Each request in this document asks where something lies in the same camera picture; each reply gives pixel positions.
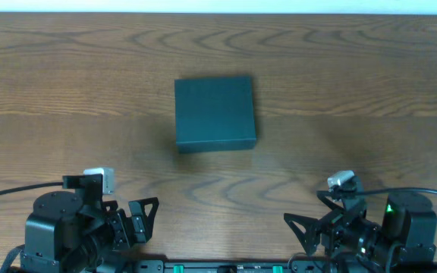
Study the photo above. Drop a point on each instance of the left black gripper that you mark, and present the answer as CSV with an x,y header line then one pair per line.
x,y
124,226

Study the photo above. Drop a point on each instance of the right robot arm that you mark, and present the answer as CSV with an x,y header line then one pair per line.
x,y
403,242

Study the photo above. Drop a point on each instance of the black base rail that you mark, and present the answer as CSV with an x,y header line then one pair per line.
x,y
296,266

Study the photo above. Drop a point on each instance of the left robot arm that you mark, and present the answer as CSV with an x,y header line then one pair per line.
x,y
52,245

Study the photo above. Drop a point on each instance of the dark green lidded box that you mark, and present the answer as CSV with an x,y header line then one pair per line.
x,y
214,114

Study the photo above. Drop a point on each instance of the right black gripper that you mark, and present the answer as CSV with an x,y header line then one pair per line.
x,y
327,230

